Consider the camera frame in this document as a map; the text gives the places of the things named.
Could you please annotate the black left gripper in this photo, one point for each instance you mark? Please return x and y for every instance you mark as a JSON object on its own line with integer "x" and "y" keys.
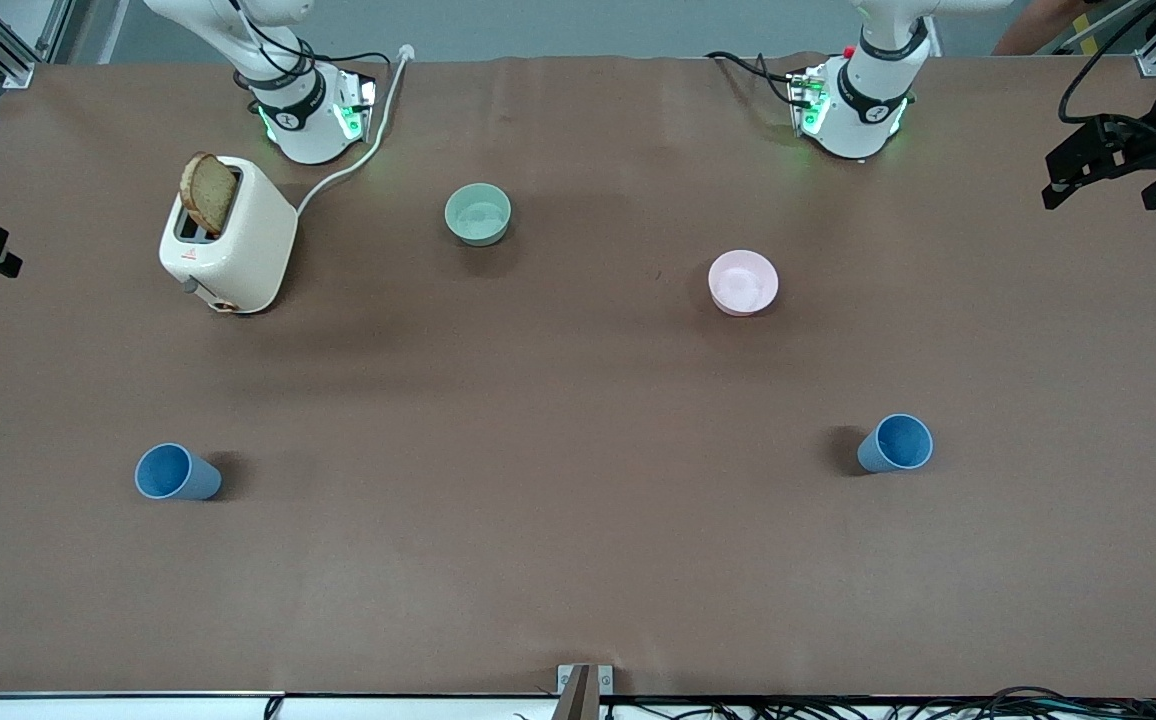
{"x": 1154, "y": 140}

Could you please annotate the blue plastic cup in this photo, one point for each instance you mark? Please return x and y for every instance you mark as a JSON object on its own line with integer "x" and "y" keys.
{"x": 170, "y": 473}
{"x": 898, "y": 443}

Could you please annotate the person bare forearm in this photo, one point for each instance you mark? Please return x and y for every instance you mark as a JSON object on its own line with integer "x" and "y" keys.
{"x": 1033, "y": 28}

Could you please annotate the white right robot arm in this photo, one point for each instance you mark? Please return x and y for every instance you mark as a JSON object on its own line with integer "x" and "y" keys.
{"x": 303, "y": 130}

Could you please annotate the brown bread slice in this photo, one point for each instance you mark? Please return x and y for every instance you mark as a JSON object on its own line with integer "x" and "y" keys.
{"x": 208, "y": 193}

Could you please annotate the cream white toaster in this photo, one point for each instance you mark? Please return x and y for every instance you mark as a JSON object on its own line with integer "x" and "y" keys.
{"x": 243, "y": 250}

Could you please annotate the pink bowl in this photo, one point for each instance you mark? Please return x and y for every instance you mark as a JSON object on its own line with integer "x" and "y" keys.
{"x": 743, "y": 282}

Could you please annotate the green bowl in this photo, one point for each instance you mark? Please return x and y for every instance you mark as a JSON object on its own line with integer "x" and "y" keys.
{"x": 478, "y": 213}

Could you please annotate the grey metal table bracket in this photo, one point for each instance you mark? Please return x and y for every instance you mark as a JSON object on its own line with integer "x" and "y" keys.
{"x": 583, "y": 690}

